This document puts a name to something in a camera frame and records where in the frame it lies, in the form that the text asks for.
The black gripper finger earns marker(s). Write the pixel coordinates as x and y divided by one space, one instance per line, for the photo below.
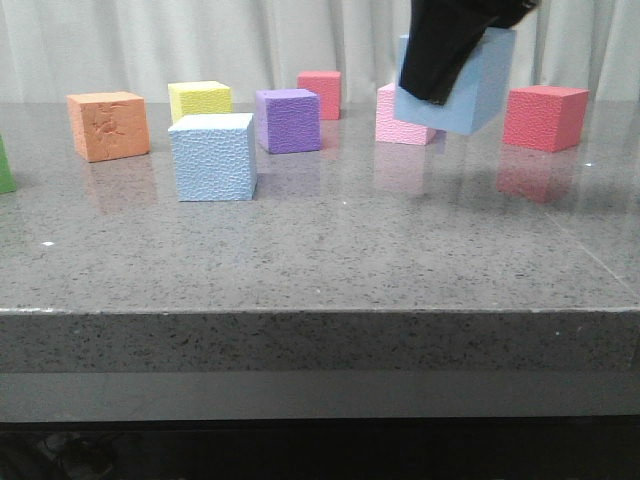
442 36

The light blue foam block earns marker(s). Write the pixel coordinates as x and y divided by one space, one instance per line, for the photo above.
478 92
214 157

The pink foam block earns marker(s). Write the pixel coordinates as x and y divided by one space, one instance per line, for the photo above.
390 130

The back red foam block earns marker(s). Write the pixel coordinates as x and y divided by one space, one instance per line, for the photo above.
327 84

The red foam block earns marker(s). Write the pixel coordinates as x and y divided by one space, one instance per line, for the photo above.
546 118
327 84

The right red foam block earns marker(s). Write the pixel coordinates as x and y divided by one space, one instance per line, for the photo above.
546 118

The front purple foam block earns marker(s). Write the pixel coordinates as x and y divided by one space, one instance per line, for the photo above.
288 120

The yellow foam block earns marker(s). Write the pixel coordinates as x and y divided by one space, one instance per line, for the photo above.
198 97

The orange foam block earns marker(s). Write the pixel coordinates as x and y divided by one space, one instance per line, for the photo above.
109 125

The white curtain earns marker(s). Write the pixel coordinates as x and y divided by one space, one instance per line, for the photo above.
50 49

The green foam block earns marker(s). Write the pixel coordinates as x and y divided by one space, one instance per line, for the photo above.
7 182

